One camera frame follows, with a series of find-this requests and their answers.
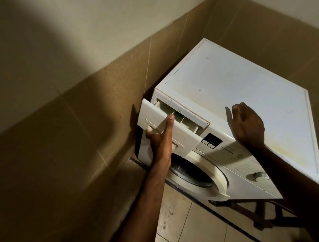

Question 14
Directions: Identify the person's right hand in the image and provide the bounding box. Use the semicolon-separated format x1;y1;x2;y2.
231;102;266;151

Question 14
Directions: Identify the person's left hand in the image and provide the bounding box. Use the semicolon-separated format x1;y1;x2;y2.
145;114;176;171

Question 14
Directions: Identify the white detergent drawer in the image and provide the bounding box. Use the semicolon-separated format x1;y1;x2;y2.
137;98;211;158

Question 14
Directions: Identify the white washing machine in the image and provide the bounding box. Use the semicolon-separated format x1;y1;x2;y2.
134;38;319;201

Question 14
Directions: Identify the person's left forearm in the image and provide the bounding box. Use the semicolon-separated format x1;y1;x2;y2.
113;161;172;242

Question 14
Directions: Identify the person's right forearm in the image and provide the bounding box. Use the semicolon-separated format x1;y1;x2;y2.
247;143;319;240

